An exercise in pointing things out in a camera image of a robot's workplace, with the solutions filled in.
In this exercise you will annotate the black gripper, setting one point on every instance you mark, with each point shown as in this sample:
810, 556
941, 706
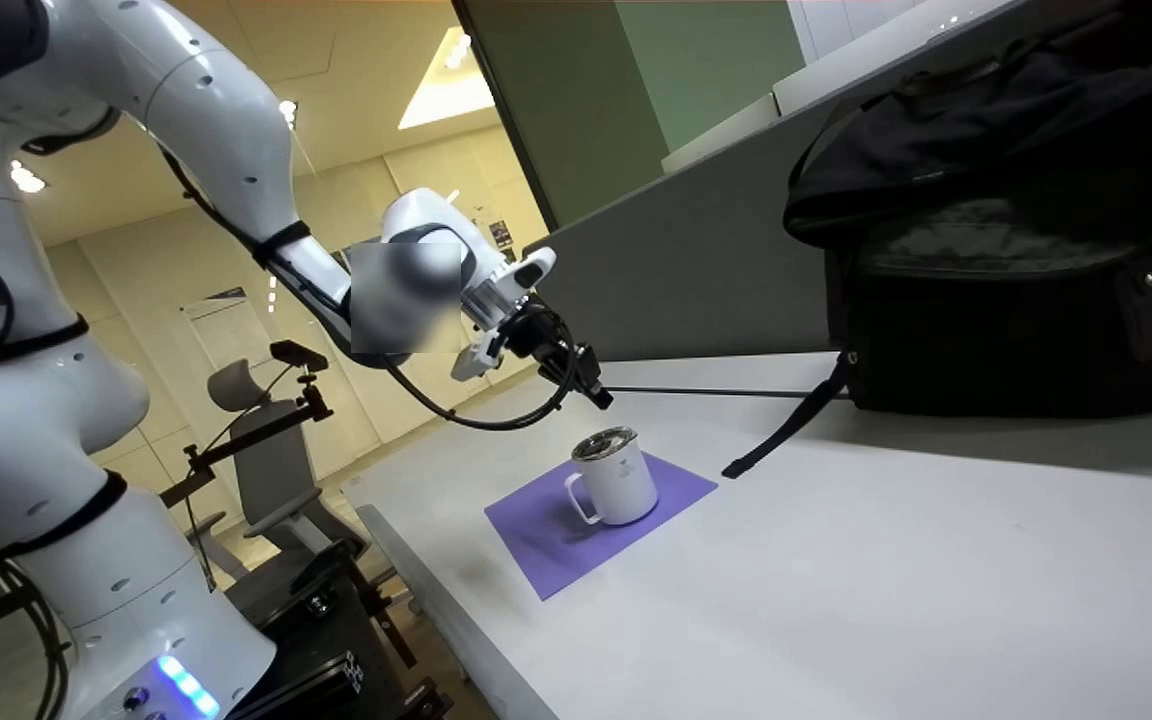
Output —
537, 337

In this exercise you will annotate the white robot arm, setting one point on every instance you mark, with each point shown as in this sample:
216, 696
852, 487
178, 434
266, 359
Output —
110, 403

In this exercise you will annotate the white mug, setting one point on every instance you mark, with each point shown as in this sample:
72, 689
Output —
617, 487

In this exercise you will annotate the purple mat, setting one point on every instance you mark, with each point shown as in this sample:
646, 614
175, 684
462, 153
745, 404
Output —
560, 542

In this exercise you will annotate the grey desk partition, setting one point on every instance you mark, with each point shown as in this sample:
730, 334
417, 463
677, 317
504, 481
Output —
697, 252

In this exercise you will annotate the grey office chair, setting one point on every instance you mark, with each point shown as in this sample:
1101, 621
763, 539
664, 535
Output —
260, 455

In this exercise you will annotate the square ceiling light panel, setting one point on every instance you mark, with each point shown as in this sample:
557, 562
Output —
449, 82

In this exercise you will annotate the black robot cart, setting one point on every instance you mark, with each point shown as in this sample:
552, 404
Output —
321, 640

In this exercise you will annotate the black backpack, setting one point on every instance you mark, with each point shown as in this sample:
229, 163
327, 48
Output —
1002, 241

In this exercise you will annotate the black camera on stand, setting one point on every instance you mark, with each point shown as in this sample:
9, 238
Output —
299, 359

